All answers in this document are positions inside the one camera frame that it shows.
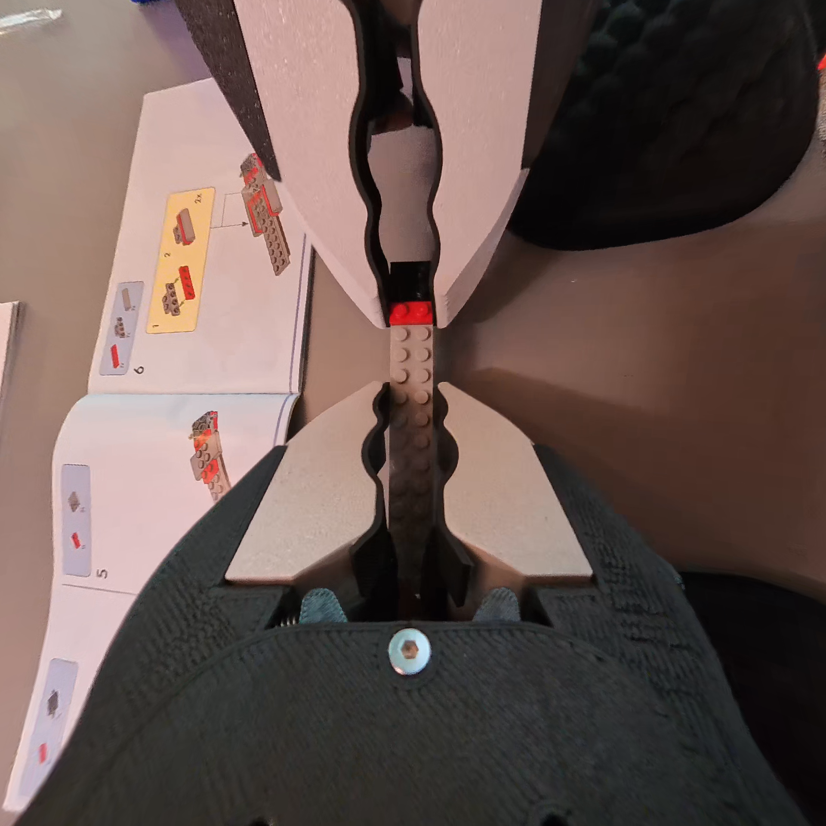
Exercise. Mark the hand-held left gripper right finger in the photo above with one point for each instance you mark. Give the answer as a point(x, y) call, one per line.
point(510, 510)

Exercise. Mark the closed white booklet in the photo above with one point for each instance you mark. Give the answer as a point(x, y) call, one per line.
point(8, 348)

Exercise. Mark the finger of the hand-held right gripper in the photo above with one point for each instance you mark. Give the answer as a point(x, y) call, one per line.
point(310, 129)
point(484, 129)

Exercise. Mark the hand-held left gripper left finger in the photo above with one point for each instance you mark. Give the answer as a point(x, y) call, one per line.
point(310, 503)

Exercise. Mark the open lego instruction booklet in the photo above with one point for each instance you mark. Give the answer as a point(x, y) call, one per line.
point(193, 310)

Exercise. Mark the long grey lego plate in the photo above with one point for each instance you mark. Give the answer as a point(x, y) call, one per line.
point(413, 387)

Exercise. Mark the black lego piece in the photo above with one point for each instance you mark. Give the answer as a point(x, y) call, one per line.
point(411, 281)

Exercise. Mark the dark cloth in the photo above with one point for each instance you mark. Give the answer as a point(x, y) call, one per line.
point(761, 697)

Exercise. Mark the clear plastic bag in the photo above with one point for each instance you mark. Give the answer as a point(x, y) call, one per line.
point(29, 19)

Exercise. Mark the small red lego brick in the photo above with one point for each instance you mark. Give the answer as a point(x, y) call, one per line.
point(411, 313)

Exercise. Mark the blue plastic bin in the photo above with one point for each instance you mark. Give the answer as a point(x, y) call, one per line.
point(150, 2)

